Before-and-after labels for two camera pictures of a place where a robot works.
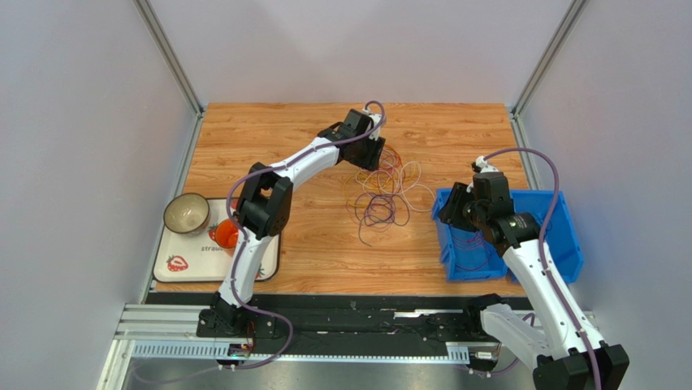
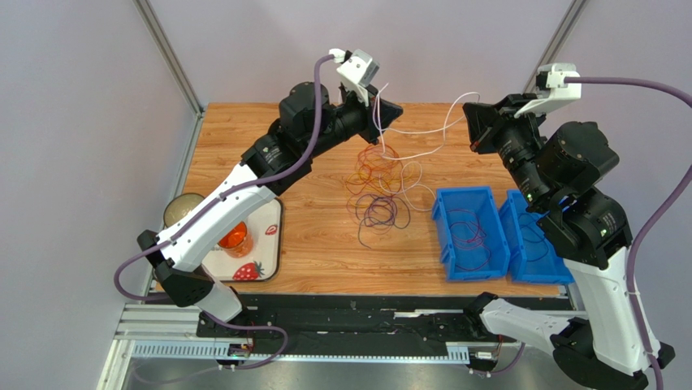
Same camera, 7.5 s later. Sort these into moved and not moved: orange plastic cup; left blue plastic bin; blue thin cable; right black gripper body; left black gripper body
Moved: blue thin cable; right black gripper body; left black gripper body
Not moved: orange plastic cup; left blue plastic bin
